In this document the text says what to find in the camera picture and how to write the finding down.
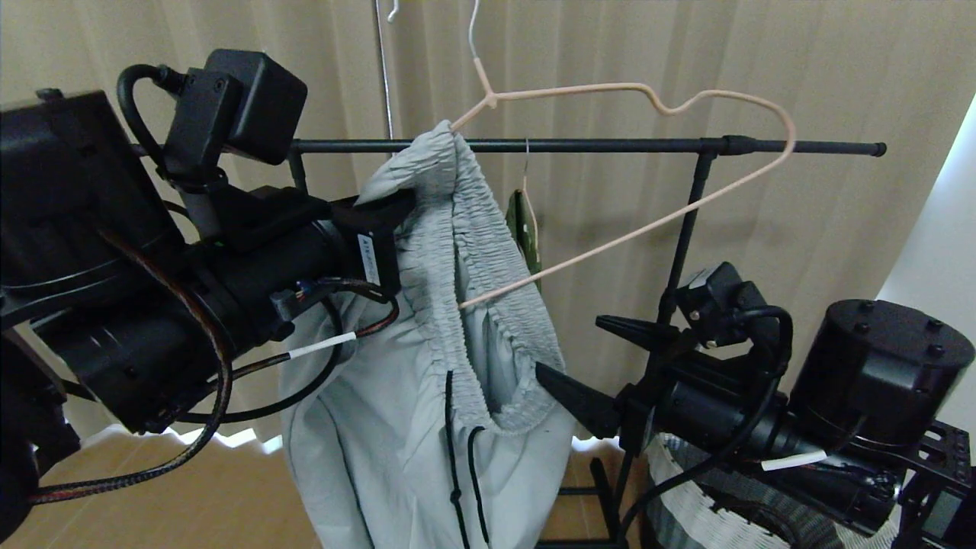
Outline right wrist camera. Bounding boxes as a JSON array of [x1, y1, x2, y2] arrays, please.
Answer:
[[675, 262, 772, 353]]

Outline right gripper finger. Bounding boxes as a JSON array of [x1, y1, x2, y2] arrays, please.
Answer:
[[535, 362, 623, 440], [595, 315, 681, 352]]

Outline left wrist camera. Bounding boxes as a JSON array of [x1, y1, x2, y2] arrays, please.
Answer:
[[116, 49, 310, 252]]

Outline white laundry basket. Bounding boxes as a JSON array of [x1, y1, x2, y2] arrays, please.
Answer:
[[645, 433, 908, 549]]

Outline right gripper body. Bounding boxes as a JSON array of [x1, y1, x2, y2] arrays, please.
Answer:
[[616, 357, 772, 458]]

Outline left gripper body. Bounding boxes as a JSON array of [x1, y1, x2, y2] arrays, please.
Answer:
[[206, 189, 417, 344]]

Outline green shirt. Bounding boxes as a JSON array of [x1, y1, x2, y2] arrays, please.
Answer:
[[506, 190, 544, 292]]

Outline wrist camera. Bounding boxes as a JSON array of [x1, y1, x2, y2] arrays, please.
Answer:
[[675, 262, 772, 353], [116, 49, 310, 252]]

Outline beige curtain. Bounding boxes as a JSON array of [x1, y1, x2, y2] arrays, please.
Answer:
[[0, 0, 976, 458]]

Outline black clothes rack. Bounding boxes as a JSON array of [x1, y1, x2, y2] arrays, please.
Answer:
[[286, 135, 888, 549]]

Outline pale grey shorts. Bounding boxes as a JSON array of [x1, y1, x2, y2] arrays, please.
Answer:
[[278, 120, 578, 549]]

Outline pink clothes hanger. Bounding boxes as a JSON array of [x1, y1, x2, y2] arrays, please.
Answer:
[[386, 0, 798, 311], [521, 139, 542, 256]]

